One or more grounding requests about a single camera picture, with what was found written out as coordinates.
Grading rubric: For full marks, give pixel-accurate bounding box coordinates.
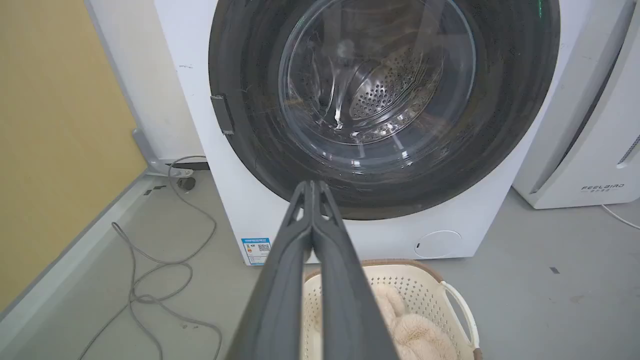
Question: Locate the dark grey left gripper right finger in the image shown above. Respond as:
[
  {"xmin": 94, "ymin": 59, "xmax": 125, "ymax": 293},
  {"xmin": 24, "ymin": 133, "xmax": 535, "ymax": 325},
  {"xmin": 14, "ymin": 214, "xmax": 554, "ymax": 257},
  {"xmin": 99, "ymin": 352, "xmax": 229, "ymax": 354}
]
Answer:
[{"xmin": 312, "ymin": 180, "xmax": 400, "ymax": 360}]

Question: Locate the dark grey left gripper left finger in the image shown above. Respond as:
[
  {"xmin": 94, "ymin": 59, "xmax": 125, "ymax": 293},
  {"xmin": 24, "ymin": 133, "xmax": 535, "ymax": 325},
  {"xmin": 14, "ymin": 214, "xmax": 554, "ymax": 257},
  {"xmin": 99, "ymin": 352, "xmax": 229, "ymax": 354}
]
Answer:
[{"xmin": 226, "ymin": 180, "xmax": 314, "ymax": 360}]

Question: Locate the dark round washing machine door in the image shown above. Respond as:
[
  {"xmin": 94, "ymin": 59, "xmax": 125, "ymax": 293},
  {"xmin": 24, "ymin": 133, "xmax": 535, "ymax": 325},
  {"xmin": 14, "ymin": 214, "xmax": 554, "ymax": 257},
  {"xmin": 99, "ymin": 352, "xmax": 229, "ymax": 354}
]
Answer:
[{"xmin": 208, "ymin": 0, "xmax": 561, "ymax": 221}]

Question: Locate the white front-load washing machine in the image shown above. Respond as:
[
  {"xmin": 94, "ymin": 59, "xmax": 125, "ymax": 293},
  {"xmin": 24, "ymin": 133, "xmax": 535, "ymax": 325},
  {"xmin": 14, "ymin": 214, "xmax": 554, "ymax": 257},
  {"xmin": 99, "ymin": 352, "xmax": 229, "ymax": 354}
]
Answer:
[{"xmin": 153, "ymin": 0, "xmax": 596, "ymax": 267}]

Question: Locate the blue energy label sticker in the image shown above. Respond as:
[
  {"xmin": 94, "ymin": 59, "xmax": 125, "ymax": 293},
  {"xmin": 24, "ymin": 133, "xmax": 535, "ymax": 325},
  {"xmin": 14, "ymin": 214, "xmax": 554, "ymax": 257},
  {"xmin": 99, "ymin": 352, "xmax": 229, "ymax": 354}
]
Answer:
[{"xmin": 241, "ymin": 237, "xmax": 272, "ymax": 266}]

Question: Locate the cream perforated laundry basket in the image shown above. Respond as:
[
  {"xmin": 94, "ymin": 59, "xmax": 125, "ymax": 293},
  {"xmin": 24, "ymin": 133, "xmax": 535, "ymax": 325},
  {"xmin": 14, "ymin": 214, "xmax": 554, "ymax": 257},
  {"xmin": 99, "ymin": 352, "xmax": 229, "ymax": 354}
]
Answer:
[{"xmin": 300, "ymin": 259, "xmax": 484, "ymax": 360}]

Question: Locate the beige fluffy plush toy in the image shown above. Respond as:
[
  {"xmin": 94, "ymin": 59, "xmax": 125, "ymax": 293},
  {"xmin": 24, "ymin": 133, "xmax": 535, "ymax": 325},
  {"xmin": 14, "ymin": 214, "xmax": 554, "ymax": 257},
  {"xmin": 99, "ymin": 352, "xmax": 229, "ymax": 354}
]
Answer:
[{"xmin": 314, "ymin": 283, "xmax": 460, "ymax": 360}]

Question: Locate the white air purifier appliance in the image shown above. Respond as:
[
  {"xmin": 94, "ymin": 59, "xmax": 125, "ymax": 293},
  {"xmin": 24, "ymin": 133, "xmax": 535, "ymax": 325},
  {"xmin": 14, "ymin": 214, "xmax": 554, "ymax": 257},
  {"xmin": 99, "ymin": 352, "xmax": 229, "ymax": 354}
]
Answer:
[{"xmin": 512, "ymin": 0, "xmax": 640, "ymax": 210}]

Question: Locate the grey power cable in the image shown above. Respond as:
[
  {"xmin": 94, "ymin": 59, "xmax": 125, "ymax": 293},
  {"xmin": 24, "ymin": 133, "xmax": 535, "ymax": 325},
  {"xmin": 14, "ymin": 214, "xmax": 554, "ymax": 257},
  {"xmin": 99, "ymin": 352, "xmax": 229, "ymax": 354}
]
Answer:
[{"xmin": 77, "ymin": 155, "xmax": 224, "ymax": 360}]

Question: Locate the white thin cable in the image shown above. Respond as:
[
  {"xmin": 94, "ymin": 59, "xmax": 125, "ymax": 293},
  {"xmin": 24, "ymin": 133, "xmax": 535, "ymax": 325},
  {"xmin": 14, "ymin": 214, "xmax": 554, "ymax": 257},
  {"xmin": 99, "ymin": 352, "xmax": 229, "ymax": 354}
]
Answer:
[{"xmin": 600, "ymin": 204, "xmax": 640, "ymax": 231}]

